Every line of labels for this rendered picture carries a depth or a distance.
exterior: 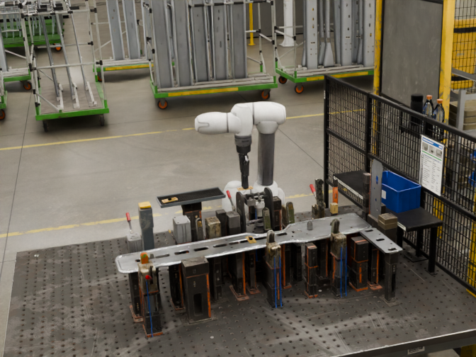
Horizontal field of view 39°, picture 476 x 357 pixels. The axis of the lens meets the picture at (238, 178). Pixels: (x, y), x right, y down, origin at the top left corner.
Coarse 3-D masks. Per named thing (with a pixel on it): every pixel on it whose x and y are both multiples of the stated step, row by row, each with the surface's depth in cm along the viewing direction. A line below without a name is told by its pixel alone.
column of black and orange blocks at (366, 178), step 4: (364, 176) 382; (368, 176) 380; (364, 180) 383; (368, 180) 381; (364, 184) 384; (368, 184) 382; (364, 188) 385; (368, 188) 383; (364, 192) 388; (368, 192) 384; (364, 196) 386; (368, 196) 385; (364, 200) 387; (368, 200) 386; (364, 204) 388; (368, 204) 387; (364, 208) 388; (368, 208) 388; (364, 212) 389; (368, 212) 389; (364, 216) 390
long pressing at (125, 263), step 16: (304, 224) 369; (320, 224) 368; (352, 224) 366; (368, 224) 366; (208, 240) 354; (224, 240) 354; (240, 240) 353; (256, 240) 352; (288, 240) 351; (304, 240) 351; (128, 256) 340; (176, 256) 338; (192, 256) 338; (208, 256) 338; (128, 272) 326
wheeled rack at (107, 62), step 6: (138, 24) 1290; (138, 30) 1295; (90, 36) 1191; (138, 36) 1299; (108, 42) 1288; (96, 60) 1261; (108, 60) 1265; (120, 60) 1248; (126, 60) 1249; (132, 60) 1252; (138, 60) 1254; (144, 60) 1236; (96, 66) 1215; (108, 66) 1220; (114, 66) 1219; (120, 66) 1217; (126, 66) 1219; (132, 66) 1221; (138, 66) 1223; (144, 66) 1226
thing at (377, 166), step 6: (378, 162) 360; (372, 168) 367; (378, 168) 361; (372, 174) 368; (378, 174) 362; (372, 180) 369; (378, 180) 363; (372, 186) 371; (378, 186) 364; (372, 192) 372; (378, 192) 365; (372, 198) 373; (378, 198) 366; (372, 204) 374; (378, 204) 367; (372, 210) 375; (378, 210) 368
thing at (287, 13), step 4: (284, 0) 1485; (288, 0) 1477; (292, 0) 1479; (284, 4) 1489; (288, 4) 1481; (292, 4) 1483; (284, 8) 1492; (288, 8) 1484; (292, 8) 1486; (284, 12) 1495; (288, 12) 1486; (292, 12) 1488; (284, 16) 1499; (288, 16) 1490; (292, 16) 1492; (284, 20) 1502; (288, 20) 1492; (292, 20) 1494; (284, 24) 1506; (288, 24) 1496; (292, 24) 1498; (284, 28) 1510; (288, 28) 1499; (292, 28) 1501; (284, 32) 1513; (288, 32) 1502; (292, 32) 1504; (284, 36) 1517; (284, 40) 1514; (288, 40) 1508; (292, 40) 1510; (280, 44) 1525; (284, 44) 1516; (288, 44) 1511; (292, 44) 1513; (296, 44) 1508
